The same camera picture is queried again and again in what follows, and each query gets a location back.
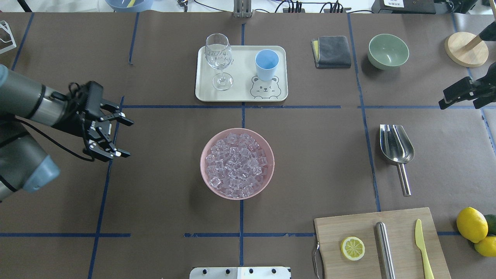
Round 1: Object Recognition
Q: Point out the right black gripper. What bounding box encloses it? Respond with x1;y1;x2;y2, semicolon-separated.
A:
439;62;496;110

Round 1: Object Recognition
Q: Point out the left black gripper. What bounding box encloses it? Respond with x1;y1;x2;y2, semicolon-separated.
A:
58;81;134;162

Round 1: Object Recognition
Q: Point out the steel ice scoop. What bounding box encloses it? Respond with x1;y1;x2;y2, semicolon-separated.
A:
379;124;415;197

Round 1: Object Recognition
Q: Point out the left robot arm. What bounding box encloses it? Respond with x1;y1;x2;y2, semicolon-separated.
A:
0;65;134;200

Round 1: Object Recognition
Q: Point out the wooden cup stand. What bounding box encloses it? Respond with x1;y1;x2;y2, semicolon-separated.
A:
444;21;496;68

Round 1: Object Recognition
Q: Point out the pile of clear ice cubes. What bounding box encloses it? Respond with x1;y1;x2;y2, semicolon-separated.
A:
206;133;269;198

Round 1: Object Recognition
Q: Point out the blue plastic cup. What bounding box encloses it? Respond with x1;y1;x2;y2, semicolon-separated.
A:
255;49;279;81

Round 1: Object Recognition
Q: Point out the green bowl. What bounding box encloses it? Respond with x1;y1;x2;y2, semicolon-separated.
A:
367;34;410;71

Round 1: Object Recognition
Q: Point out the blue plastic basin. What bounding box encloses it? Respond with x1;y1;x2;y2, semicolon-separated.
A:
105;0;154;12

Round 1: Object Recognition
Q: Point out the green lime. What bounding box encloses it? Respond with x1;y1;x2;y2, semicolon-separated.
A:
484;214;496;236

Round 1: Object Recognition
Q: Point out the yellow lemon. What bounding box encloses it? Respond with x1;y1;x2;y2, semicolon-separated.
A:
474;236;496;257
456;207;488;243

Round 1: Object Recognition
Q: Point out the cream bear tray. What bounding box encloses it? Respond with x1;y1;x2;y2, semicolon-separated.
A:
195;45;289;102

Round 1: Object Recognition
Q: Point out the grey folded cloth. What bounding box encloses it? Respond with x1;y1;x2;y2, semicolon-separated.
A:
311;36;351;69

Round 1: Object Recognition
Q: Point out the clear wine glass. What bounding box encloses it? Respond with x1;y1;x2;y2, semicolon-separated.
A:
205;33;233;91

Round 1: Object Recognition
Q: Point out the pink bowl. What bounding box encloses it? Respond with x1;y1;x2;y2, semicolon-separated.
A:
200;128;275;200

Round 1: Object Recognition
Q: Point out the yellow plastic knife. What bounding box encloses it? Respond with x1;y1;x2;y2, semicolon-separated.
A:
414;219;434;279

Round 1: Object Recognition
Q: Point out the steel muddler rod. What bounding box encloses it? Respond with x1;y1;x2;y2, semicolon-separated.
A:
374;221;396;279

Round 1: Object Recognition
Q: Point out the lemon half slice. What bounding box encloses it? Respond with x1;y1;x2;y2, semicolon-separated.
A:
340;236;365;261

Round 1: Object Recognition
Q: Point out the wooden cutting board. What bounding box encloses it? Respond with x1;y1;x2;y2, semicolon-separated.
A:
314;208;451;279

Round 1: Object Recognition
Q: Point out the white wire rack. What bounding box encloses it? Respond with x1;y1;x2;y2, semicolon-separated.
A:
0;21;17;54

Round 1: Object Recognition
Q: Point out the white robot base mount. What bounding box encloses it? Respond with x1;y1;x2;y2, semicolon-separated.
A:
189;266;292;279

